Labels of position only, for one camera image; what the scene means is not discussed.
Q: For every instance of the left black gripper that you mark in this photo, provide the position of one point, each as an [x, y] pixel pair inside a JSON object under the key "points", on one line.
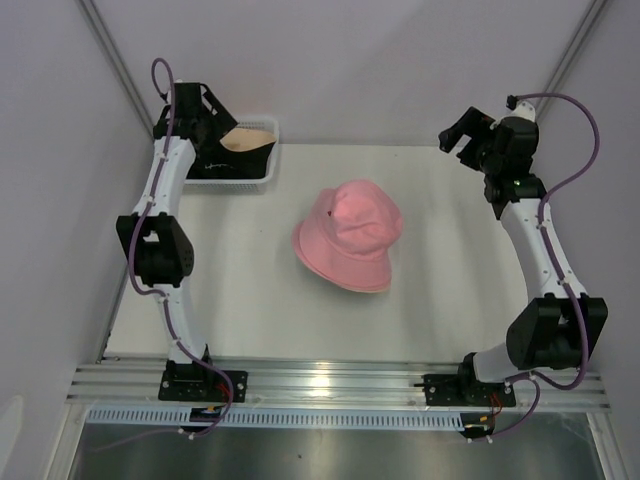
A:
{"points": [[221, 121]]}

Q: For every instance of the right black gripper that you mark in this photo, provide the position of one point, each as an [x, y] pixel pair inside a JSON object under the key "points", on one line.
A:
{"points": [[474, 124]]}

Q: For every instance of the pink bucket hat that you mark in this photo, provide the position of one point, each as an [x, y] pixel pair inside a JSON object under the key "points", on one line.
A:
{"points": [[347, 274], [356, 220]]}

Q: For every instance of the beige bucket hat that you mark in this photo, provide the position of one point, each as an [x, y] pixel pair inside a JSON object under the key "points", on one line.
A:
{"points": [[373, 290]]}

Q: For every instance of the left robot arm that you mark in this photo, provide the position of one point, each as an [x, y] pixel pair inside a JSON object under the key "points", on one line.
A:
{"points": [[160, 257]]}

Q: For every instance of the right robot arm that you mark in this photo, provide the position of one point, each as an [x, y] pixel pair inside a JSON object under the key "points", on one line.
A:
{"points": [[554, 336]]}

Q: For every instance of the black hat in basket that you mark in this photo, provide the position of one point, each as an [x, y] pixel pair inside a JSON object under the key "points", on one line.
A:
{"points": [[216, 162]]}

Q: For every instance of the white plastic basket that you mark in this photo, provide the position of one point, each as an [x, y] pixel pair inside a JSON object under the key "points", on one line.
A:
{"points": [[246, 186]]}

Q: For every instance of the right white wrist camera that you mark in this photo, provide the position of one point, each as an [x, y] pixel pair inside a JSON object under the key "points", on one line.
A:
{"points": [[520, 108]]}

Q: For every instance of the left aluminium corner post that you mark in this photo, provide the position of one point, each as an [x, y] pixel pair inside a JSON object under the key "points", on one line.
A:
{"points": [[104, 39]]}

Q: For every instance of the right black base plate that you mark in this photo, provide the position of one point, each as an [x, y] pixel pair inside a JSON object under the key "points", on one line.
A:
{"points": [[452, 390]]}

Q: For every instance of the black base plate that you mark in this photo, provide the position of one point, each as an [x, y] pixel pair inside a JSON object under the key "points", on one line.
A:
{"points": [[202, 387], [452, 390]]}

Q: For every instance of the aluminium mounting rail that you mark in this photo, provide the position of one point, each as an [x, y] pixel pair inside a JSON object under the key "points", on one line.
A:
{"points": [[317, 384]]}

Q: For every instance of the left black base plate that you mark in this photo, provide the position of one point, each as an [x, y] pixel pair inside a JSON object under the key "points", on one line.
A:
{"points": [[202, 387]]}

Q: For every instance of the white slotted cable duct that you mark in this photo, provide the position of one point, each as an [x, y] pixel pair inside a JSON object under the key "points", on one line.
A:
{"points": [[277, 418]]}

